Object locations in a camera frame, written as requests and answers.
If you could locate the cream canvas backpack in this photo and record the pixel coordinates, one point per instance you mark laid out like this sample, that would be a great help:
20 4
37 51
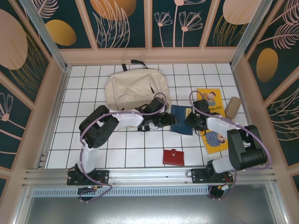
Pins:
130 88

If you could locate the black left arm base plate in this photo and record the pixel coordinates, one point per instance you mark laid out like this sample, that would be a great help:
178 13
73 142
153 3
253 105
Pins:
102 177

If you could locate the red leather wallet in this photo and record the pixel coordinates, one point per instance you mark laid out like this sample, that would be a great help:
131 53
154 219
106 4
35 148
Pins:
173 157

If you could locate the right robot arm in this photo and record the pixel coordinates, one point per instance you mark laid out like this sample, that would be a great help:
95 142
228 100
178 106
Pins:
245 149

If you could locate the brown cylindrical pencil case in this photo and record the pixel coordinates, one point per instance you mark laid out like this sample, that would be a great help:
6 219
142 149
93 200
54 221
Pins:
233 107

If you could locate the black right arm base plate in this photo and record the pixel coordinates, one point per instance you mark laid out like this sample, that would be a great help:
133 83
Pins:
198 176

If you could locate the aluminium frame post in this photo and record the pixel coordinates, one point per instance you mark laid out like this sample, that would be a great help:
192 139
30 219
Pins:
46 35
250 35

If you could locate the dark blue book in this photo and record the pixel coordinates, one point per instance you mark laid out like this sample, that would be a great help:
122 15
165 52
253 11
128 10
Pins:
181 126

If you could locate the aluminium mounting rail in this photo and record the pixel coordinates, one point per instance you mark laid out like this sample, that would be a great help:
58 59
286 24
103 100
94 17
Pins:
149 173

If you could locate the yellow illustrated book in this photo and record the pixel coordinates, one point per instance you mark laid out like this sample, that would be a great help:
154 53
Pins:
216 100

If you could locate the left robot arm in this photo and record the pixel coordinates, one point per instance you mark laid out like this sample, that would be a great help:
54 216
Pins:
98 126

